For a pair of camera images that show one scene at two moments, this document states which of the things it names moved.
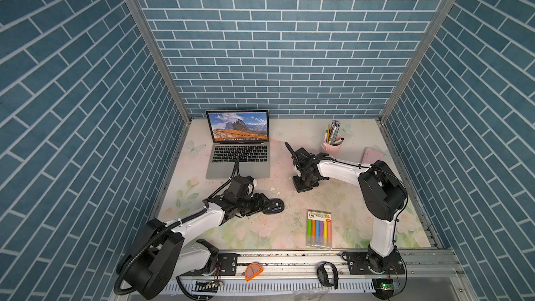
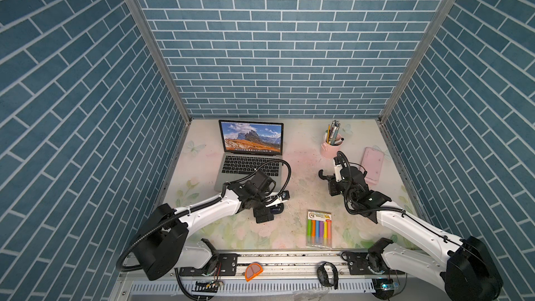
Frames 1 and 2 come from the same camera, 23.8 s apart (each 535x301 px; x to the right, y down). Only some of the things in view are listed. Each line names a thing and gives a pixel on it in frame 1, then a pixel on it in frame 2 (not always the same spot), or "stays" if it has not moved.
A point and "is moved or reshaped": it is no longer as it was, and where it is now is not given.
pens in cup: x=331 y=134 stays
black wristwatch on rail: x=323 y=275 stays
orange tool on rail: x=253 y=271 stays
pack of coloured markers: x=319 y=230 stays
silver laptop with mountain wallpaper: x=242 y=134 is moved or reshaped
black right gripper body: x=302 y=183 -> x=335 y=187
